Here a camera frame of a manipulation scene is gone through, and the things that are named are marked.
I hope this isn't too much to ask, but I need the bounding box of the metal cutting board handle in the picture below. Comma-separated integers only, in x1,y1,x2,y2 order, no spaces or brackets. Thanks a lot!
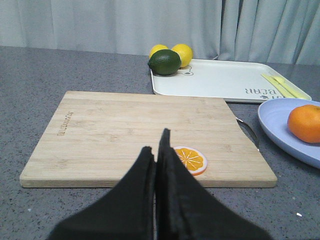
236,117,260,151

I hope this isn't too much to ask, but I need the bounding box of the light blue plate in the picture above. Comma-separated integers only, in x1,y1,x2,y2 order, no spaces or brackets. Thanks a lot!
258,98,320,169

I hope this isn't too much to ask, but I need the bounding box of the wooden cutting board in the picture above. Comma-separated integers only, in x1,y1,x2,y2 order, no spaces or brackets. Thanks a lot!
19,91,277,188

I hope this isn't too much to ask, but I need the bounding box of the cream white tray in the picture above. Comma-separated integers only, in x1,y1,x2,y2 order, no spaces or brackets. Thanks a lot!
150,59,301,103

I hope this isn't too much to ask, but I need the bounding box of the yellow plastic utensil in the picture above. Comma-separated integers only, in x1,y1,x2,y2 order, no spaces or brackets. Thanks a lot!
261,73,295,98

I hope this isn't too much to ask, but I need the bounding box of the green lime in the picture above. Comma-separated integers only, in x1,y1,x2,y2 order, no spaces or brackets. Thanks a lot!
147,49,182,76

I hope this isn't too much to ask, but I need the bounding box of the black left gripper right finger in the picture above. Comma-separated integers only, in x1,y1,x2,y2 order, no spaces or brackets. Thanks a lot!
155,128,271,240

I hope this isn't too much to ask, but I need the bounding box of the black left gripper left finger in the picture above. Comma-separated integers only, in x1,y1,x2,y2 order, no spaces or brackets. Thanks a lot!
48,146,156,240

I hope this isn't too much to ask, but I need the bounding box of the orange slice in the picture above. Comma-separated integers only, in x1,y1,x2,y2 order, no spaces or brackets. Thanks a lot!
173,146,208,176

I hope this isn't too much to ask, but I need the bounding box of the orange fruit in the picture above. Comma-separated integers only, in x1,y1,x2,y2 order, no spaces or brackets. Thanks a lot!
287,104,320,144

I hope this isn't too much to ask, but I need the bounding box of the yellow plastic knife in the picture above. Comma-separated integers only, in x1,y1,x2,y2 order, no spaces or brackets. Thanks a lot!
272,76,311,100

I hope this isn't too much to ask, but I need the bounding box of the yellow lemon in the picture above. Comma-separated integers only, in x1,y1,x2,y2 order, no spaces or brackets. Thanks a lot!
148,44,168,59
171,43,193,68

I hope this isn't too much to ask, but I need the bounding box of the grey white curtain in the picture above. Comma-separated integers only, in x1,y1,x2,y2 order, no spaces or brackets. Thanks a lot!
0,0,320,65

